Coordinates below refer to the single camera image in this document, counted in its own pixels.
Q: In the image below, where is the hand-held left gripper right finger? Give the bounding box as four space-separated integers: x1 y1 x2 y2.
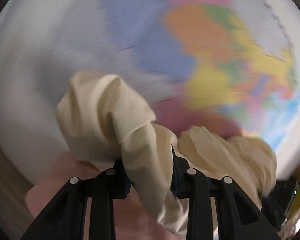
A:
170 145 280 240

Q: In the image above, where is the colourful wall map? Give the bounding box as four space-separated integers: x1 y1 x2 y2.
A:
97 0 300 155

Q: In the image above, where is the pink garment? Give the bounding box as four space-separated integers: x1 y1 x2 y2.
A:
24 152 190 240

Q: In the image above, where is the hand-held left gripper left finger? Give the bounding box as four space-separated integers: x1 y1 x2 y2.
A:
20 159 130 240

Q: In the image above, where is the cream garment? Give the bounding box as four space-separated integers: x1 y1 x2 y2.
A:
55 70 278 235

